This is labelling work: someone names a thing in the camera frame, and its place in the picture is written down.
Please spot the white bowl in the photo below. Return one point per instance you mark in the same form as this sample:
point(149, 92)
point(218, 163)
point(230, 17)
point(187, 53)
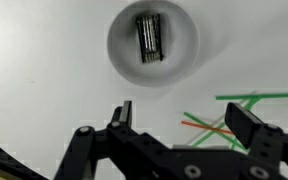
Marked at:
point(124, 50)

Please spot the green and orange sticks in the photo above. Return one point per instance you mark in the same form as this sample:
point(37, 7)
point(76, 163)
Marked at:
point(214, 122)

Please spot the orange stick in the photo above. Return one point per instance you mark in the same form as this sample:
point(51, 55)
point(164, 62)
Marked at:
point(200, 126)

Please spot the long green stick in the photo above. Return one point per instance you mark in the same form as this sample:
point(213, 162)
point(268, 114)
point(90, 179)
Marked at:
point(267, 96)

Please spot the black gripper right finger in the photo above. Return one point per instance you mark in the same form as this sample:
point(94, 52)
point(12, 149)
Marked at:
point(240, 123)

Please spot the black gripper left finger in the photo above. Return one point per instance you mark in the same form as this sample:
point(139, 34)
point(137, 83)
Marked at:
point(127, 113)

